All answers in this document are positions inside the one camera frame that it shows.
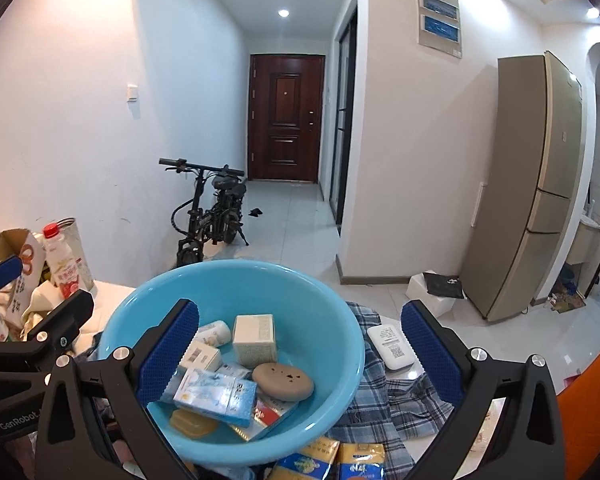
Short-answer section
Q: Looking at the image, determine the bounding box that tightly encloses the Raison cigarette carton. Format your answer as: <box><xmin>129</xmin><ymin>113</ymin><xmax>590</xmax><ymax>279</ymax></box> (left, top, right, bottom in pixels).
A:
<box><xmin>173</xmin><ymin>368</ymin><xmax>257</xmax><ymax>428</ymax></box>

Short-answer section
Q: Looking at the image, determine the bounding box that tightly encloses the yellow blue Liqun cigarette pack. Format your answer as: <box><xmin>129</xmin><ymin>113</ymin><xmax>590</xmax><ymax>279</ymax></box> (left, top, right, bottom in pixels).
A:
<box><xmin>337</xmin><ymin>443</ymin><xmax>386</xmax><ymax>480</ymax></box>

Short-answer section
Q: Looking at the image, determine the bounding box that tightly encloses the amber plastic soap box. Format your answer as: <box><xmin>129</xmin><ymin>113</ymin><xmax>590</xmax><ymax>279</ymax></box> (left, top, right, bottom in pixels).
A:
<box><xmin>169</xmin><ymin>408</ymin><xmax>219</xmax><ymax>440</ymax></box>

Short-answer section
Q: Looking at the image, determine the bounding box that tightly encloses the cardboard pretzel box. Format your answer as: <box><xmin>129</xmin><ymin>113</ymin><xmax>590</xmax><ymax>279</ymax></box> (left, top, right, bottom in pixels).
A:
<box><xmin>0</xmin><ymin>229</ymin><xmax>46</xmax><ymax>328</ymax></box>

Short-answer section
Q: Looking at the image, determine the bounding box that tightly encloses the red cap drink bottle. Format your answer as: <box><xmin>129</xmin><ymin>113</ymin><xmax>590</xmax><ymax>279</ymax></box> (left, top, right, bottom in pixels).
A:
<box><xmin>43</xmin><ymin>222</ymin><xmax>81</xmax><ymax>299</ymax></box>

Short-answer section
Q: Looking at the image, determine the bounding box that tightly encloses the orange chair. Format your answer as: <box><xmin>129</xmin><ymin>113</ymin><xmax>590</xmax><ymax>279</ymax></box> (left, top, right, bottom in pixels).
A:
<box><xmin>557</xmin><ymin>354</ymin><xmax>600</xmax><ymax>479</ymax></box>

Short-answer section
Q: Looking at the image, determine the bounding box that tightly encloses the white tall carton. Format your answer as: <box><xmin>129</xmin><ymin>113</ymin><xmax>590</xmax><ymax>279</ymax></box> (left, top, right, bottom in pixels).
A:
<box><xmin>57</xmin><ymin>218</ymin><xmax>95</xmax><ymax>292</ymax></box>

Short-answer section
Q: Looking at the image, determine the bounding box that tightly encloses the grey small box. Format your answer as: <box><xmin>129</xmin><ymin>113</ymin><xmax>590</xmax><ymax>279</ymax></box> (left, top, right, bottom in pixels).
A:
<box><xmin>178</xmin><ymin>340</ymin><xmax>222</xmax><ymax>373</ymax></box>

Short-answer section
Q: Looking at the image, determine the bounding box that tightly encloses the blue plaid shirt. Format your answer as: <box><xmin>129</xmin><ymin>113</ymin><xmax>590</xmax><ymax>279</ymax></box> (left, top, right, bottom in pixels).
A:
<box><xmin>324</xmin><ymin>301</ymin><xmax>456</xmax><ymax>480</ymax></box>

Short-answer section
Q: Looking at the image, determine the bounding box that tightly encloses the light blue tube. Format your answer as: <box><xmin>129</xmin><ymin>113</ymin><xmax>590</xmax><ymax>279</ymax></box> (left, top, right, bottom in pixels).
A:
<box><xmin>194</xmin><ymin>321</ymin><xmax>232</xmax><ymax>348</ymax></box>

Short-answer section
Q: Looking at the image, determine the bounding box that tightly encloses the white mobile router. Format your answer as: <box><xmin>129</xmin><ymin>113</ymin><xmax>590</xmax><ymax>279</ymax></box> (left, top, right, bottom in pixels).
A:
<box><xmin>366</xmin><ymin>324</ymin><xmax>416</xmax><ymax>372</ymax></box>

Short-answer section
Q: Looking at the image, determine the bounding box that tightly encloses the white foam box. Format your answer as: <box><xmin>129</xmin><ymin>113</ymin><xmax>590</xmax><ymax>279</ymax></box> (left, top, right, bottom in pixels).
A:
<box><xmin>405</xmin><ymin>271</ymin><xmax>466</xmax><ymax>318</ymax></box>

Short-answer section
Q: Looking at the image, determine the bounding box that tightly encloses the cream small box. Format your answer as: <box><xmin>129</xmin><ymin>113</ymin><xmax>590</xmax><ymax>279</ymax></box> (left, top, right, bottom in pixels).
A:
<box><xmin>232</xmin><ymin>314</ymin><xmax>277</xmax><ymax>368</ymax></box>

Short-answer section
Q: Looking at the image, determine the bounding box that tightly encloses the beige refrigerator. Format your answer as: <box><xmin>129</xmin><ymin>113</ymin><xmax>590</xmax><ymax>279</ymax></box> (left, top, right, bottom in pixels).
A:
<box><xmin>460</xmin><ymin>51</ymin><xmax>583</xmax><ymax>322</ymax></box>

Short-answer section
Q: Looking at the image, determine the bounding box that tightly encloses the black folding bicycle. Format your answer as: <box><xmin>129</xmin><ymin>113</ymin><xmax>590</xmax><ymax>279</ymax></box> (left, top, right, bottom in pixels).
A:
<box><xmin>158</xmin><ymin>157</ymin><xmax>248</xmax><ymax>268</ymax></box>

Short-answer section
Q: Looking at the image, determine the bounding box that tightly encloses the blue plastic basin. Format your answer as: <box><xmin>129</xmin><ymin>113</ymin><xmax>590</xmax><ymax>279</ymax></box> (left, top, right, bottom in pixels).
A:
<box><xmin>97</xmin><ymin>259</ymin><xmax>365</xmax><ymax>467</ymax></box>

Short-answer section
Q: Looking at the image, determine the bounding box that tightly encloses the black framed glass door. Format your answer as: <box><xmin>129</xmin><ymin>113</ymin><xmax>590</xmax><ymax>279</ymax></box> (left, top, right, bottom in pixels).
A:
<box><xmin>329</xmin><ymin>10</ymin><xmax>358</xmax><ymax>231</ymax></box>

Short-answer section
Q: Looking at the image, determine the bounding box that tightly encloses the dark red entrance door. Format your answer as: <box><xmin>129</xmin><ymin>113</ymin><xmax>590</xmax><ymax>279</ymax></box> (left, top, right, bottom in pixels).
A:
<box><xmin>248</xmin><ymin>54</ymin><xmax>326</xmax><ymax>183</ymax></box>

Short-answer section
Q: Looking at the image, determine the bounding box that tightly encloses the white wall switch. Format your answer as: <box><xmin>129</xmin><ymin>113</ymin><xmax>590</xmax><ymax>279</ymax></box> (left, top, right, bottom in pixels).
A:
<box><xmin>126</xmin><ymin>84</ymin><xmax>138</xmax><ymax>102</ymax></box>

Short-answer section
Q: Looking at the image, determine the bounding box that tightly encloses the wall electrical panel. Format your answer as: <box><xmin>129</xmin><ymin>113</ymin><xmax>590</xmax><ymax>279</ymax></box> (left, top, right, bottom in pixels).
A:
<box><xmin>417</xmin><ymin>0</ymin><xmax>463</xmax><ymax>58</ymax></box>

